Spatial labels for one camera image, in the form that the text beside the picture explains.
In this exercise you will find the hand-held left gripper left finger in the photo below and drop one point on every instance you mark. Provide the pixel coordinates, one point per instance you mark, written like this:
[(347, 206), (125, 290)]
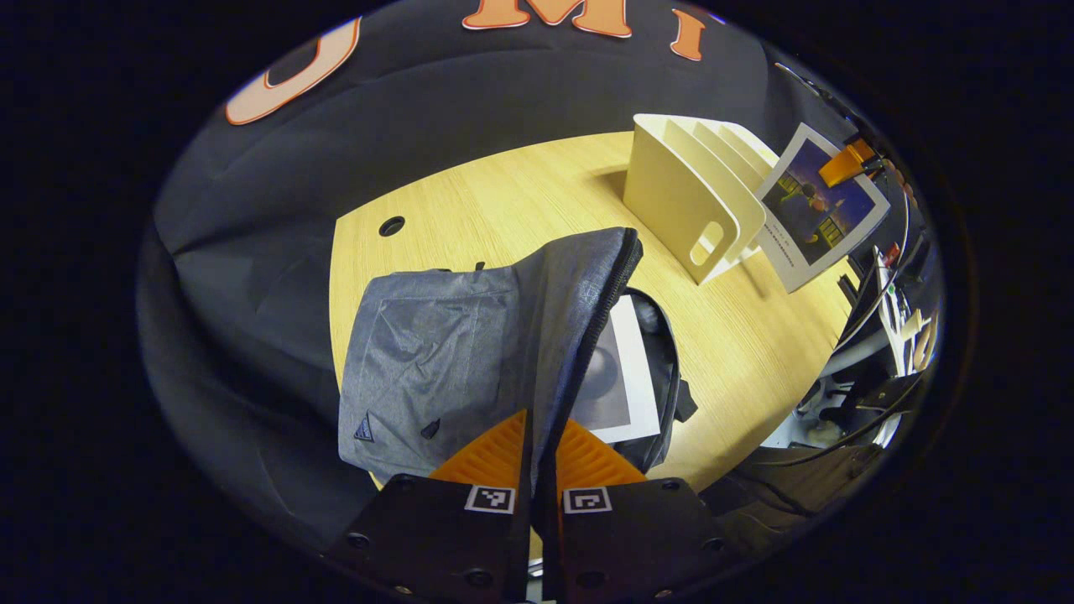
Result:
[(436, 537)]

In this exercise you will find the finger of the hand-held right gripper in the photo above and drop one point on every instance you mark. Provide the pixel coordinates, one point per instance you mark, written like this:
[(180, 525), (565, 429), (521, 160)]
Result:
[(847, 164)]

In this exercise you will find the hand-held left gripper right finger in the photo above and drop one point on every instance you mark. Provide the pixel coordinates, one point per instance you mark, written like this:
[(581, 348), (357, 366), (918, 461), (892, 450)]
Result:
[(638, 537)]

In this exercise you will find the book with blue cover picture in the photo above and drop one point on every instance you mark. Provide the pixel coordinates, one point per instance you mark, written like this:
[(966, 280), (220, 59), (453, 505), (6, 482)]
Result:
[(814, 218)]

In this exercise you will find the book with grey cover picture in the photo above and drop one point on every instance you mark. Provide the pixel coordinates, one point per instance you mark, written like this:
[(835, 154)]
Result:
[(625, 394)]

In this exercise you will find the white plastic bookshelf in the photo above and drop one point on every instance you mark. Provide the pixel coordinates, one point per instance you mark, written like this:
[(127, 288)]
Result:
[(671, 193)]

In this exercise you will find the grey schoolbag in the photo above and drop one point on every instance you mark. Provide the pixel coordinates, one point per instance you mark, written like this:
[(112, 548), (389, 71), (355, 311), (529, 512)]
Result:
[(436, 352)]

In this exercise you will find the white power strip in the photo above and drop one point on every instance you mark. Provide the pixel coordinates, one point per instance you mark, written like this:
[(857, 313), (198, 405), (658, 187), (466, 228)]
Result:
[(891, 302)]

